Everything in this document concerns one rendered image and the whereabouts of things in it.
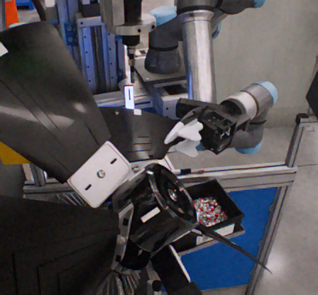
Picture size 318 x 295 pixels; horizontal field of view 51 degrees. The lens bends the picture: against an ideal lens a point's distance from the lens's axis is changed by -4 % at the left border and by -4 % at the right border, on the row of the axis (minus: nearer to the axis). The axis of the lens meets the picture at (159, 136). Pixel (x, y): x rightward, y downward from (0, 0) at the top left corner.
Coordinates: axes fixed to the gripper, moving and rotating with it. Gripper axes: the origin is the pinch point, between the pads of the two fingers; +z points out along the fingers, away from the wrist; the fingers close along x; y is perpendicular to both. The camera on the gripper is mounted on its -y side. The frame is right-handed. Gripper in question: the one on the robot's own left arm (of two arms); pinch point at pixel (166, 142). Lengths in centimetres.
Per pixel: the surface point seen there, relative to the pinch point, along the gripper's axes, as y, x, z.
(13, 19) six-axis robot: -356, 106, -107
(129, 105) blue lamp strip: -22.8, 7.1, -9.1
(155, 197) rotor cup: 14.8, -9.3, 17.8
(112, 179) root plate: 6.4, -6.8, 18.8
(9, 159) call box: -39.6, 22.1, 20.8
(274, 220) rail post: 14, 57, -51
